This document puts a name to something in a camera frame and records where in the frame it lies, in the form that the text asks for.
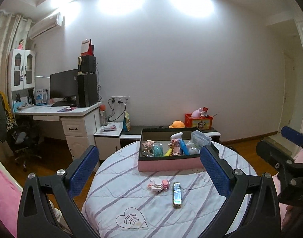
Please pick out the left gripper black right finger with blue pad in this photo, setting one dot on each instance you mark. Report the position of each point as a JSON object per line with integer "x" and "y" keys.
{"x": 261, "y": 217}

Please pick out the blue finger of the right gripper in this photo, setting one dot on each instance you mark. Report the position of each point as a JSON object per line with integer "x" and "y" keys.
{"x": 292, "y": 135}

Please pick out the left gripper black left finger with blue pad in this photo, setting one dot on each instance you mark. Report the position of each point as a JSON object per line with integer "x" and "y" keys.
{"x": 36, "y": 217}

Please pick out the white round toy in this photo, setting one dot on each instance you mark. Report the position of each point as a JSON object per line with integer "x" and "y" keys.
{"x": 192, "y": 148}

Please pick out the clear plastic case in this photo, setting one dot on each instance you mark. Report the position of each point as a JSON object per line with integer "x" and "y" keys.
{"x": 200, "y": 139}

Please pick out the rose gold metallic cup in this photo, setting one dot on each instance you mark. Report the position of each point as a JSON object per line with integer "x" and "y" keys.
{"x": 176, "y": 151}

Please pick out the white spray bottle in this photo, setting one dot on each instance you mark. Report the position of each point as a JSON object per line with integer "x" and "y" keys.
{"x": 176, "y": 140}

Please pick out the pink pig doll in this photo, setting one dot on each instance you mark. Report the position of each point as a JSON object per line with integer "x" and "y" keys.
{"x": 147, "y": 146}

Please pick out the yellow highlighter pen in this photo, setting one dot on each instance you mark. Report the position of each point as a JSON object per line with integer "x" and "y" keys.
{"x": 168, "y": 153}

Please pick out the clear glass jar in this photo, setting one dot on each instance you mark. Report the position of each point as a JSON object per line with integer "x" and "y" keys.
{"x": 146, "y": 153}

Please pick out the pink blanket right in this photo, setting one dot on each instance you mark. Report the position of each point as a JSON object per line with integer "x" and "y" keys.
{"x": 288, "y": 214}

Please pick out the pink bed headboard cushion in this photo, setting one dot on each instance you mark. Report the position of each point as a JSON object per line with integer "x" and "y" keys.
{"x": 9, "y": 204}

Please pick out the black office chair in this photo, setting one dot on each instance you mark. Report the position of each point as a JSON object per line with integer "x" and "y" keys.
{"x": 21, "y": 139}

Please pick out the white round bed sheet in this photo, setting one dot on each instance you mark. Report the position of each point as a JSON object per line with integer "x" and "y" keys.
{"x": 120, "y": 203}

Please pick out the blue gold rectangular box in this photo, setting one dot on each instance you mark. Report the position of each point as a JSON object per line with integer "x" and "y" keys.
{"x": 177, "y": 195}

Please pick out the white desk with drawers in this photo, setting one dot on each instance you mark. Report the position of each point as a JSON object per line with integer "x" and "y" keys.
{"x": 77, "y": 126}

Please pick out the pink white block toy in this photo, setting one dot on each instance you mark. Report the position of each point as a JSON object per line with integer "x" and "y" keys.
{"x": 158, "y": 185}

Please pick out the white low side cabinet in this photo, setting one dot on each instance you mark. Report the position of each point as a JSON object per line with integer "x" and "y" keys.
{"x": 108, "y": 142}

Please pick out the red toy crate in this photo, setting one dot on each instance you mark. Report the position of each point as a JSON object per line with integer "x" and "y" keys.
{"x": 202, "y": 123}

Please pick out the pink plush in crate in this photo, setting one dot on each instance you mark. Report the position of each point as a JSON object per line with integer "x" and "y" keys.
{"x": 200, "y": 113}

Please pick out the bottle with orange cap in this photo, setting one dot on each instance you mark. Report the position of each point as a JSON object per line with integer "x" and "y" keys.
{"x": 103, "y": 115}

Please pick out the pink storage box black rim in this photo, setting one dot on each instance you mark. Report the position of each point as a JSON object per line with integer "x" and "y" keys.
{"x": 169, "y": 163}

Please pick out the snack bag blue yellow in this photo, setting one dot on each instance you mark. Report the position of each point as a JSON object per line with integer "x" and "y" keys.
{"x": 126, "y": 122}

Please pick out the orange octopus plush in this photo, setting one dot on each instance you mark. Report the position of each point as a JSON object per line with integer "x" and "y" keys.
{"x": 177, "y": 124}

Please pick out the black computer tower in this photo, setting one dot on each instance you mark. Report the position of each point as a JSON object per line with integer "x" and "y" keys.
{"x": 87, "y": 90}

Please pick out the black computer monitor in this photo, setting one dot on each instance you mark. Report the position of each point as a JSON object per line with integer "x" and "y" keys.
{"x": 64, "y": 85}

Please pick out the white glass door cabinet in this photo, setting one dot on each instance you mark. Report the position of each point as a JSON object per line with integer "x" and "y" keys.
{"x": 21, "y": 72}

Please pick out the black speaker box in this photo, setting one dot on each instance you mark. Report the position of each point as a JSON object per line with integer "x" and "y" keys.
{"x": 87, "y": 64}

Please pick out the red white paper bag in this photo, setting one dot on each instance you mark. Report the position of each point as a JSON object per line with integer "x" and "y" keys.
{"x": 86, "y": 47}

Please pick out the white air conditioner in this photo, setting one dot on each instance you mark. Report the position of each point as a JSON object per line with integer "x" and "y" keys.
{"x": 46, "y": 24}

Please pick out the white wall power strip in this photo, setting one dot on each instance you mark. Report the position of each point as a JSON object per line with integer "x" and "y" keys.
{"x": 120, "y": 99}

